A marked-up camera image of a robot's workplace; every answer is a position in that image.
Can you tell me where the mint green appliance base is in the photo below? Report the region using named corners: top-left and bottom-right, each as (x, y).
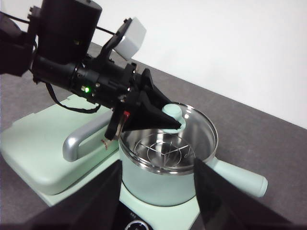
top-left (42, 93), bottom-right (201, 230)

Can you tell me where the steel steamer rack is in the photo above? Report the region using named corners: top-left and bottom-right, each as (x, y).
top-left (133, 133), bottom-right (195, 168)

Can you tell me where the silver cover handle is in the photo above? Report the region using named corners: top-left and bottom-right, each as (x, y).
top-left (62, 111), bottom-right (114, 162)

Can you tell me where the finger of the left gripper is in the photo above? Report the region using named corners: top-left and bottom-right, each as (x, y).
top-left (123, 92), bottom-right (182, 132)
top-left (140, 69), bottom-right (169, 109)

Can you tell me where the pale grey camera box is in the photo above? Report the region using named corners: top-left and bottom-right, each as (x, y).
top-left (112, 16), bottom-right (147, 61)

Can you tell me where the mint green handled pot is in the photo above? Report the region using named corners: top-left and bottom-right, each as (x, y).
top-left (118, 129), bottom-right (269, 207)

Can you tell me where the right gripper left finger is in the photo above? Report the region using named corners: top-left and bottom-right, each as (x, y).
top-left (0, 160), bottom-right (122, 230)

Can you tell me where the silver control knob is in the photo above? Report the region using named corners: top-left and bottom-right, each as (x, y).
top-left (124, 220), bottom-right (150, 230)

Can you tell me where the black cable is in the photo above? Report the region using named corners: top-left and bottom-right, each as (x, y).
top-left (45, 83), bottom-right (102, 114)
top-left (95, 25), bottom-right (118, 37)

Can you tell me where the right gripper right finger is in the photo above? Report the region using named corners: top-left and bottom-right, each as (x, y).
top-left (193, 157), bottom-right (307, 230)

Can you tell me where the mint green griddle cover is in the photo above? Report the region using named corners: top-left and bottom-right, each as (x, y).
top-left (0, 98), bottom-right (120, 196)

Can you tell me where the glass lid with green knob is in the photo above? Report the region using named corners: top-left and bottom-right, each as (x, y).
top-left (119, 103), bottom-right (219, 173)

